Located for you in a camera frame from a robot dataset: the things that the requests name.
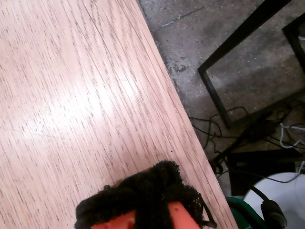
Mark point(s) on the large black metal table frame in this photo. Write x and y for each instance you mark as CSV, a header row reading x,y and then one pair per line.
x,y
234,40

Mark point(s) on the small black metal table frame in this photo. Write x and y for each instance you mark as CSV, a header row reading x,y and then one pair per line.
x,y
288,31

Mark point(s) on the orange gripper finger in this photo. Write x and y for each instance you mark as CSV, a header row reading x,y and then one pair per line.
x,y
171,186
114,205

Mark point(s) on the white round plastic object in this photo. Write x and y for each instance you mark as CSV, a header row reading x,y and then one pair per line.
x,y
286,190

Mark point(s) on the black elastic tie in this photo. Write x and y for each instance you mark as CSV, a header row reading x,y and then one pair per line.
x,y
212,223

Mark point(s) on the black power adapter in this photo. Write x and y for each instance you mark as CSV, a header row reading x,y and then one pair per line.
x,y
262,126

